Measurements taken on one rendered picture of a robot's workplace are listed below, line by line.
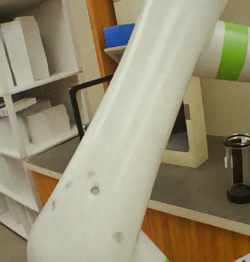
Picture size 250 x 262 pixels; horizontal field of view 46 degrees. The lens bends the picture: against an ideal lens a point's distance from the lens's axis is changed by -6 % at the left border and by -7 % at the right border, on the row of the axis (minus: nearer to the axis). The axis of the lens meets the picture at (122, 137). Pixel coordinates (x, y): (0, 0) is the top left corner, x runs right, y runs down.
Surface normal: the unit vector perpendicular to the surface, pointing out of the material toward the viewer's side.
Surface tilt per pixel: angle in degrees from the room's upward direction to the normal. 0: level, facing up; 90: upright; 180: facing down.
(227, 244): 90
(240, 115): 90
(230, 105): 90
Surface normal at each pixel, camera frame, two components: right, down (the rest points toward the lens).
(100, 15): 0.72, 0.09
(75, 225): -0.09, -0.40
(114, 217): 0.42, -0.16
